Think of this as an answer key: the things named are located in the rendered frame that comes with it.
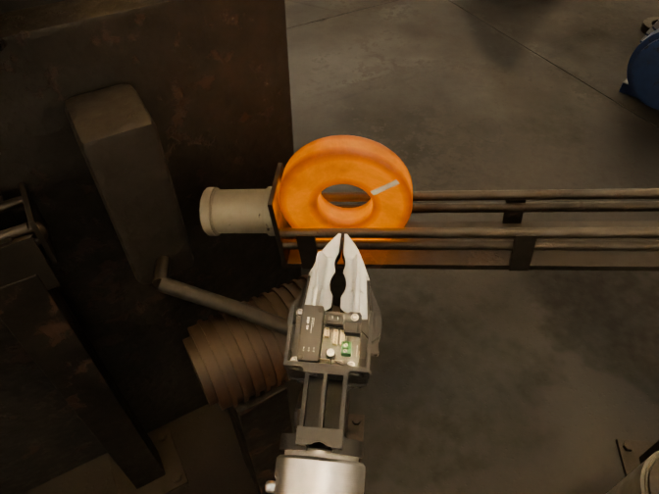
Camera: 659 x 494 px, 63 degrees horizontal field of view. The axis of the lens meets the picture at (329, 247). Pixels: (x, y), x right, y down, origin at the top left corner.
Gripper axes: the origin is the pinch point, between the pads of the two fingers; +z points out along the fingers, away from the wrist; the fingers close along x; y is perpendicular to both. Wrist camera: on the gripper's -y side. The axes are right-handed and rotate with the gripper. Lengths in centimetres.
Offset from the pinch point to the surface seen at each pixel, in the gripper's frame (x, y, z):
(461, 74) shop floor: -35, -118, 132
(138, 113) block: 22.5, 5.3, 11.6
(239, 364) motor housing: 12.6, -18.0, -9.3
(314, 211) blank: 3.8, -4.3, 6.4
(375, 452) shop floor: -7, -70, -15
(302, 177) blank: 5.0, 0.4, 7.9
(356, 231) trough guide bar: -1.2, -4.7, 4.4
